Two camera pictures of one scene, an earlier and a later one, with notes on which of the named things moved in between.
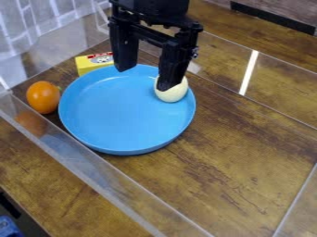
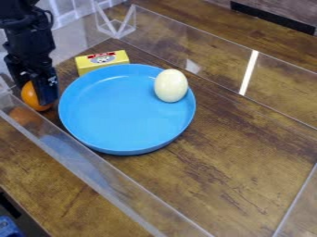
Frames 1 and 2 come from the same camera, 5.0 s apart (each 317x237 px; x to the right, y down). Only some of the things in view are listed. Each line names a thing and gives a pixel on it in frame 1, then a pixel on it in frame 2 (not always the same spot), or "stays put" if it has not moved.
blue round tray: [111, 116] stays put
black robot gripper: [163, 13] -> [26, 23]
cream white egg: [174, 93] stays put
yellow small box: [89, 62] stays put
